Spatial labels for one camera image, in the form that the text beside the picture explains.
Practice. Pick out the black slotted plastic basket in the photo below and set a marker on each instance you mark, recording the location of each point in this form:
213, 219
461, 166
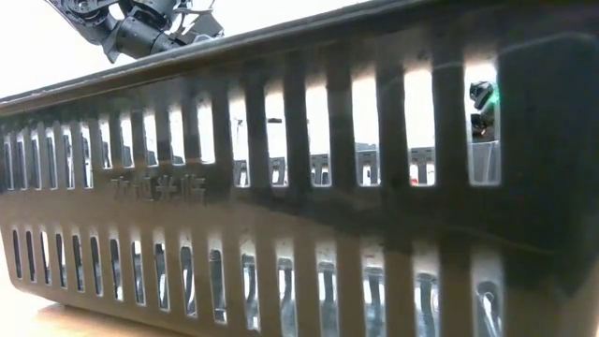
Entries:
299, 210

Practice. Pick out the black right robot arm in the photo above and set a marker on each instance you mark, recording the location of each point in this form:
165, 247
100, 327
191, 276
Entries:
482, 93

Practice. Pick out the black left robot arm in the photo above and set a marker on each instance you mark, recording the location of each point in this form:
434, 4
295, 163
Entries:
140, 39

